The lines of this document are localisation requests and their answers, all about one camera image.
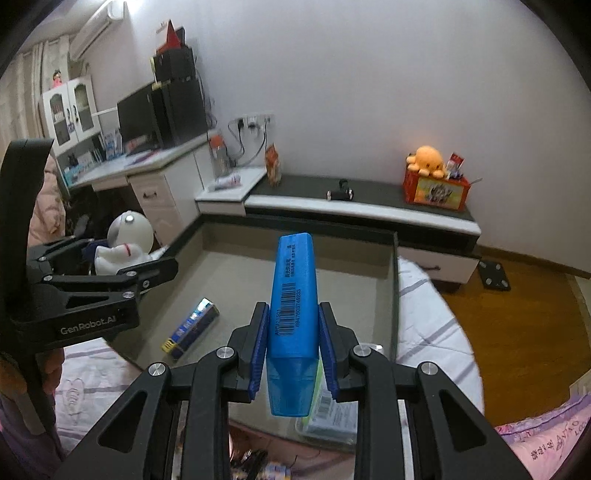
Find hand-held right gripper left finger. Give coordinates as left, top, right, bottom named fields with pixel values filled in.
left=53, top=302, right=271, bottom=480

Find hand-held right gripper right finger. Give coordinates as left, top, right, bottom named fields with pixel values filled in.
left=318, top=302, right=532, bottom=480

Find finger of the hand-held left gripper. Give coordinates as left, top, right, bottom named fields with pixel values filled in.
left=44, top=256, right=179, bottom=311
left=25, top=237, right=95, bottom=278

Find white astronaut toy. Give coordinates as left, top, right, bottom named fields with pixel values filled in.
left=95, top=210, right=155, bottom=278

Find blue rectangular box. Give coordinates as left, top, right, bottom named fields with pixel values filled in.
left=268, top=233, right=319, bottom=418

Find grey drawer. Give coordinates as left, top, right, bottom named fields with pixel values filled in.
left=111, top=217, right=400, bottom=370

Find person's left hand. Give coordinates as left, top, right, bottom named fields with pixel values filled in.
left=44, top=348, right=64, bottom=393

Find black office chair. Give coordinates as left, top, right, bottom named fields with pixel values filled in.
left=65, top=185, right=107, bottom=241

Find pink jacket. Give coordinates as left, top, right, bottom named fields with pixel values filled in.
left=28, top=154, right=68, bottom=245

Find clear plastic box green label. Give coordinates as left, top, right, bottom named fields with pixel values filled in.
left=298, top=360, right=358, bottom=446

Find blue yellow battery pack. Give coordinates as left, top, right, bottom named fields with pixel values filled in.
left=161, top=298, right=219, bottom=361

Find white desk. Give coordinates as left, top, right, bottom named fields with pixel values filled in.
left=65, top=138, right=218, bottom=250

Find blue white boxes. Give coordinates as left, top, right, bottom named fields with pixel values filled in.
left=99, top=129, right=125, bottom=162

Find flat packet on cabinet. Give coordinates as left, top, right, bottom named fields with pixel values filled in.
left=208, top=175, right=243, bottom=192

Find water bottle orange lid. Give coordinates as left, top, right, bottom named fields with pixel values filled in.
left=208, top=131, right=230, bottom=178

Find white glass-door cabinet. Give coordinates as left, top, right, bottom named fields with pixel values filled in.
left=41, top=76, right=100, bottom=148

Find black monitor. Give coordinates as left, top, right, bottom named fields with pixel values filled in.
left=117, top=83, right=160, bottom=151

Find black white TV cabinet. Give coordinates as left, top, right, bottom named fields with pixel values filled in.
left=194, top=168, right=483, bottom=294

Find beige curtain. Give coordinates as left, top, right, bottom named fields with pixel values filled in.
left=0, top=41, right=70, bottom=144

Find orange snack bag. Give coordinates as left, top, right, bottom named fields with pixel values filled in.
left=264, top=143, right=283, bottom=186

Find black massage gun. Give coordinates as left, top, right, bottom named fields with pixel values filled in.
left=327, top=179, right=354, bottom=201

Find black computer tower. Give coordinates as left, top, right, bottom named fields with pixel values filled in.
left=150, top=76, right=208, bottom=148

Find black floor scale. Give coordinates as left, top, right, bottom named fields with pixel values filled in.
left=478, top=259, right=512, bottom=291

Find red printed storage box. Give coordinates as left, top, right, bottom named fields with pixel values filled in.
left=403, top=164, right=472, bottom=212

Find black storage box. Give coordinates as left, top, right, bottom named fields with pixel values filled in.
left=152, top=46, right=195, bottom=84

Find white air conditioner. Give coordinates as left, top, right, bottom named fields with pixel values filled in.
left=69, top=0, right=125, bottom=58

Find orange octopus plush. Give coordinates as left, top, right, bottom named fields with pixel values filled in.
left=406, top=145, right=448, bottom=178

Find pink printed quilt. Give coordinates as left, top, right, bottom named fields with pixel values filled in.
left=494, top=392, right=585, bottom=480

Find red pennant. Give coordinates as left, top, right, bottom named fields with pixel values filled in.
left=157, top=21, right=185, bottom=51

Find black power cables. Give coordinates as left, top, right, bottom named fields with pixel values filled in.
left=228, top=120, right=269, bottom=167

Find white wall socket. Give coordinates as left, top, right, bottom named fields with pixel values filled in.
left=228, top=113, right=275, bottom=132

